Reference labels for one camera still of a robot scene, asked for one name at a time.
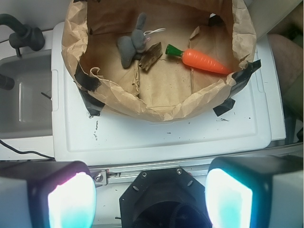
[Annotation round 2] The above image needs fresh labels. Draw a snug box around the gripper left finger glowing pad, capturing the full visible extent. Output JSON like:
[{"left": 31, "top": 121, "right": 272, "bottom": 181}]
[{"left": 0, "top": 161, "right": 96, "bottom": 228}]

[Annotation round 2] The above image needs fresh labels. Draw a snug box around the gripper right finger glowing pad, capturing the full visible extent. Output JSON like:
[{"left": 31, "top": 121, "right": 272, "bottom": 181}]
[{"left": 205, "top": 155, "right": 304, "bottom": 228}]

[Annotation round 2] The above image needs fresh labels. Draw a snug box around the orange plastic toy carrot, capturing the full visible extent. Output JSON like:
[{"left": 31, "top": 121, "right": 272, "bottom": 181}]
[{"left": 165, "top": 44, "right": 233, "bottom": 75}]

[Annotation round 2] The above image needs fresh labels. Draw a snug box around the white plastic bin lid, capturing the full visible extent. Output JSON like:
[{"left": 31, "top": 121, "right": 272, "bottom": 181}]
[{"left": 51, "top": 23, "right": 272, "bottom": 166}]

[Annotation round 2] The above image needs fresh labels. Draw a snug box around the grey plastic sink basin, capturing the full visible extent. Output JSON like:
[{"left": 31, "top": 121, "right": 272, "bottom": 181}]
[{"left": 0, "top": 50, "right": 52, "bottom": 139}]

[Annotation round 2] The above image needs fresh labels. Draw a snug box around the black tape strip right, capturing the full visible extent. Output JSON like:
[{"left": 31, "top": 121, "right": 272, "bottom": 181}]
[{"left": 213, "top": 59, "right": 261, "bottom": 117}]

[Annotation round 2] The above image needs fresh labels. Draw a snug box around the black tape strip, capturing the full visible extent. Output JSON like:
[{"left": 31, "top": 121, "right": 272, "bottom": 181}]
[
  {"left": 213, "top": 59, "right": 261, "bottom": 117},
  {"left": 74, "top": 62, "right": 105, "bottom": 116}
]

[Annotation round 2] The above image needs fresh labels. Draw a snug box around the black tape strip left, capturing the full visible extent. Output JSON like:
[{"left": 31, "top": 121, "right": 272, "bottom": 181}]
[{"left": 74, "top": 62, "right": 105, "bottom": 116}]

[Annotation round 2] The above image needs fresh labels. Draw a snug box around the brown paper bag tray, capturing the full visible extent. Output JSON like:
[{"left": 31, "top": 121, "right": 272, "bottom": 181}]
[{"left": 62, "top": 0, "right": 257, "bottom": 122}]

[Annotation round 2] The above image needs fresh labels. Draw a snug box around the dark grey sink faucet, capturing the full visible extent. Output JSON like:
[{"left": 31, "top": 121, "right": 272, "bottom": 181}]
[{"left": 0, "top": 13, "right": 45, "bottom": 57}]

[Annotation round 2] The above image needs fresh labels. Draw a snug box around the grey plush bunny toy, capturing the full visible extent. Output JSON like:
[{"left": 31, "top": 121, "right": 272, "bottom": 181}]
[{"left": 116, "top": 13, "right": 149, "bottom": 69}]

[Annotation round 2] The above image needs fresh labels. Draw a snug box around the brown wood bark piece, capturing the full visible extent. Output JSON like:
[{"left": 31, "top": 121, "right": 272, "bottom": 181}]
[{"left": 139, "top": 42, "right": 162, "bottom": 71}]

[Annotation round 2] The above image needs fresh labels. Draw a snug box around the black cable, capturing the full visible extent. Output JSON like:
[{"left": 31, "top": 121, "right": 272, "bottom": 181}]
[{"left": 0, "top": 139, "right": 55, "bottom": 159}]

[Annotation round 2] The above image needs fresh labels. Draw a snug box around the aluminium rail with bolts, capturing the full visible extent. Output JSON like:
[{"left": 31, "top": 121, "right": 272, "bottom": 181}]
[{"left": 89, "top": 159, "right": 212, "bottom": 187}]

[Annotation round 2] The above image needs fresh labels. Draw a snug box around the black octagonal mount plate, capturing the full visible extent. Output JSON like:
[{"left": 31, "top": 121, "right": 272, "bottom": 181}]
[{"left": 119, "top": 169, "right": 211, "bottom": 228}]

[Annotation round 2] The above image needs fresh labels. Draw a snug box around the white string loop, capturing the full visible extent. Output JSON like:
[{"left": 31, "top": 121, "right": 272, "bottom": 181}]
[{"left": 143, "top": 28, "right": 166, "bottom": 36}]

